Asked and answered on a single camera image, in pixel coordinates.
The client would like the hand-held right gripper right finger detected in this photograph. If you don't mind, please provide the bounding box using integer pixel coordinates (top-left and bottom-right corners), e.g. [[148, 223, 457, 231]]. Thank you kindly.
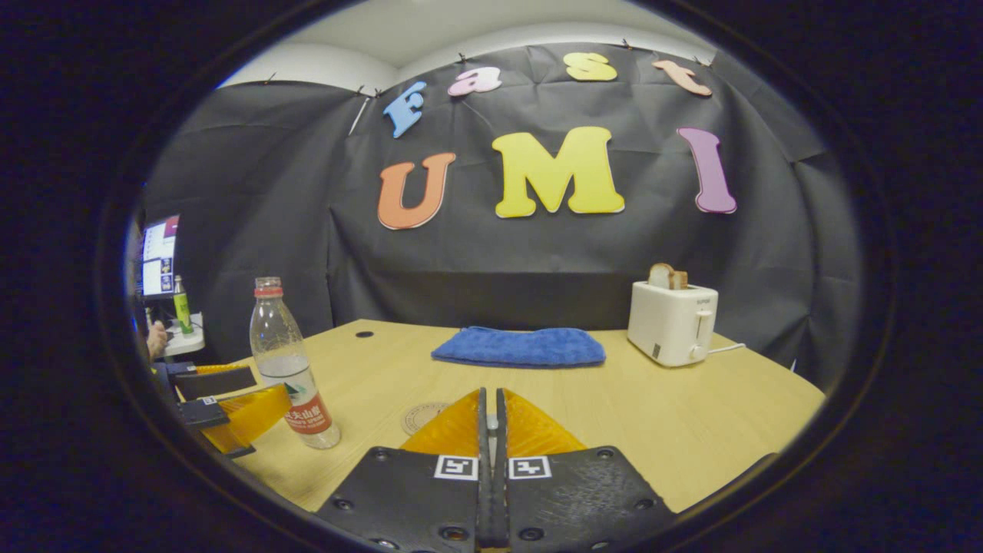
[[495, 388, 677, 553]]

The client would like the black backdrop cloth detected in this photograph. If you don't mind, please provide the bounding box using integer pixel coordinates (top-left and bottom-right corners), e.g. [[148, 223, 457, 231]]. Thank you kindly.
[[138, 42, 861, 392]]

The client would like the computer monitor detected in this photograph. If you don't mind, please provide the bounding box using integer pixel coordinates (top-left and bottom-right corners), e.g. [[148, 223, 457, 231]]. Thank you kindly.
[[141, 215, 181, 299]]

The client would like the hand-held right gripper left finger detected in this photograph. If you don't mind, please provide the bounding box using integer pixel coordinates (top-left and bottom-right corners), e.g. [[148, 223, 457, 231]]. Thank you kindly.
[[316, 388, 492, 553]]

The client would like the clear plastic water bottle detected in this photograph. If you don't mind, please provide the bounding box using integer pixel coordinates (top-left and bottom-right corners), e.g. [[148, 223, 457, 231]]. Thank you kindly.
[[249, 276, 342, 450]]

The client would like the white toaster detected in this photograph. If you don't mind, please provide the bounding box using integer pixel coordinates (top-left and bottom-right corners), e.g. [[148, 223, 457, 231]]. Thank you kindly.
[[627, 281, 720, 368]]

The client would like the bread slice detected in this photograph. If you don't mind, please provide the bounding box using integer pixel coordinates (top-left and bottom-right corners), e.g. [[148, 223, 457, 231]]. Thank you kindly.
[[648, 263, 689, 290]]

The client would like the green drink bottle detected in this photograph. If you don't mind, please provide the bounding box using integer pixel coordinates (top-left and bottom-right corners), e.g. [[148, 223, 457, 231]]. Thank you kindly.
[[173, 275, 193, 335]]

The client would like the small white side table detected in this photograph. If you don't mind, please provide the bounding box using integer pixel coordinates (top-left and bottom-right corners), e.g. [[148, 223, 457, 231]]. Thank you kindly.
[[161, 311, 207, 358]]

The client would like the blue folded towel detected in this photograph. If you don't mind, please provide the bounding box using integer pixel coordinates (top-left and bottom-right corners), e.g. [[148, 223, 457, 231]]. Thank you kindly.
[[431, 326, 607, 369]]

